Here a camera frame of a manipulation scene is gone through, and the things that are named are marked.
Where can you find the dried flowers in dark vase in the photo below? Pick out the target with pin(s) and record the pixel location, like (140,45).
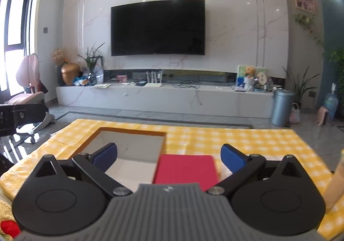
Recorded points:
(59,55)

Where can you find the white router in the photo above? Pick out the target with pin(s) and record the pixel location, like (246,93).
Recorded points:
(153,84)

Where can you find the yellow checked tablecloth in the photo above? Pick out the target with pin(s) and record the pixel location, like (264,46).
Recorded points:
(242,136)

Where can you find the white marble television cabinet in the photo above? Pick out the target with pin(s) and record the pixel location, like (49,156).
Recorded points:
(161,98)

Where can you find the glass balcony door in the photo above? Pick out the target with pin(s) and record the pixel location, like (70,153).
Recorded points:
(16,29)

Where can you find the pink desk chair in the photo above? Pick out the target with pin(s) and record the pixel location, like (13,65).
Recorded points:
(25,69)

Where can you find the black framed picture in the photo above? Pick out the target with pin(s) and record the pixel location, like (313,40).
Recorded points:
(100,69)

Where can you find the cardboard box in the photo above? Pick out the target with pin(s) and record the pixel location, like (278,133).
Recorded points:
(129,144)

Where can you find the blue toy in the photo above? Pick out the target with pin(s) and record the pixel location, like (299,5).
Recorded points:
(80,81)

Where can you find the pink box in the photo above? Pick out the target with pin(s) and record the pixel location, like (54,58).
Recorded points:
(121,78)

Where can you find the red book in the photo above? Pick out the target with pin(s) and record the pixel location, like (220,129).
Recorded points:
(185,168)

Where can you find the pink striped bag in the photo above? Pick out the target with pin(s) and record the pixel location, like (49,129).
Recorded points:
(294,114)

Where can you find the blue water jug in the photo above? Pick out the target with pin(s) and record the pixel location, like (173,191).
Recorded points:
(330,104)

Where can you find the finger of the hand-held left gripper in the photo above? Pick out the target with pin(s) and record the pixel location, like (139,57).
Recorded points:
(4,161)

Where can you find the framed wall picture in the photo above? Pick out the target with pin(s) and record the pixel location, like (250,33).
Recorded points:
(305,2)

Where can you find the tall leafy plant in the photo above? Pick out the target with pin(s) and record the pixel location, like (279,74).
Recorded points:
(336,69)

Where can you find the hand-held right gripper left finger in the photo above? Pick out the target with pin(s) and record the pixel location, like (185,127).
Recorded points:
(106,155)

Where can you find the grey trash bin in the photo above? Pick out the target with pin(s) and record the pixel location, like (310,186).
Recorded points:
(282,108)

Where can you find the wall switch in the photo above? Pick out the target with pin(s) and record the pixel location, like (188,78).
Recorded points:
(45,30)

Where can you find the gold vase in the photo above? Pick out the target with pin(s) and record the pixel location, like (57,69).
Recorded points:
(70,74)

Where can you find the green plant in glass vase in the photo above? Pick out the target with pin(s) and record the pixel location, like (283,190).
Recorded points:
(91,63)

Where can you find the wall socket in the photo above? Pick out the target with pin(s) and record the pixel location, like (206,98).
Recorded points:
(311,94)

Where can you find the hanging ivy plant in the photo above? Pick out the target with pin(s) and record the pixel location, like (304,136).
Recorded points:
(306,22)

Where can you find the papers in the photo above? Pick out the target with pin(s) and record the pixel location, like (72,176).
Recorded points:
(102,85)

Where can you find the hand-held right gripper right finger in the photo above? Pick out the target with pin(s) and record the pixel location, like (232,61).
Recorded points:
(232,157)

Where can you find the potted green plant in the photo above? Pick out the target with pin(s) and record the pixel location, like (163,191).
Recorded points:
(301,88)

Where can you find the small black box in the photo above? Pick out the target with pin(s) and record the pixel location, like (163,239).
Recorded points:
(140,83)

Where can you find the black wall television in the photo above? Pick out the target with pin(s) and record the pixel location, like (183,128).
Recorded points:
(158,27)

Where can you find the cream plush toy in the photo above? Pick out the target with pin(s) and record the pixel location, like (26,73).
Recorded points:
(6,211)

